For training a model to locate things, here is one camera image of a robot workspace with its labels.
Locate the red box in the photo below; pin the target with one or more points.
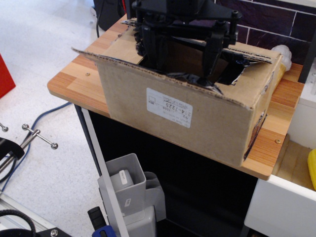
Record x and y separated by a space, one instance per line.
6 81

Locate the white drawer unit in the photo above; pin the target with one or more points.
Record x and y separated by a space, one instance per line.
285 205

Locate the metal clamp screw handle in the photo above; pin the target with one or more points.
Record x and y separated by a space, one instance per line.
33 134

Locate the white crumpled plastic bag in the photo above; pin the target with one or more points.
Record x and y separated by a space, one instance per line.
286 55

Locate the wooden shelf board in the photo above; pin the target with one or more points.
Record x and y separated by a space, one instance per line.
79 83

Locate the grey plastic bin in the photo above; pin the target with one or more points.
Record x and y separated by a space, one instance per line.
128 181

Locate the black clamp body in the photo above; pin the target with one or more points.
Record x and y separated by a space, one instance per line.
11 148

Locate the brown cardboard box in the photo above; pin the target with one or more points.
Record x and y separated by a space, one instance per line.
219 120

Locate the yellow object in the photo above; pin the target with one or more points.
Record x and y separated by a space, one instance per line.
312 166

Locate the black device with cables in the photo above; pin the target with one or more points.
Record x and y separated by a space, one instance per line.
108 12

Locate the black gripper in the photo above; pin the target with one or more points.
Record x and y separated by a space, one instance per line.
191 19

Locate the grey plastic holder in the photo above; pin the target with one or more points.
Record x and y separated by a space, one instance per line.
140 224

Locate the blue black handle tool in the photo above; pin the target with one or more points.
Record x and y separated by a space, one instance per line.
101 229

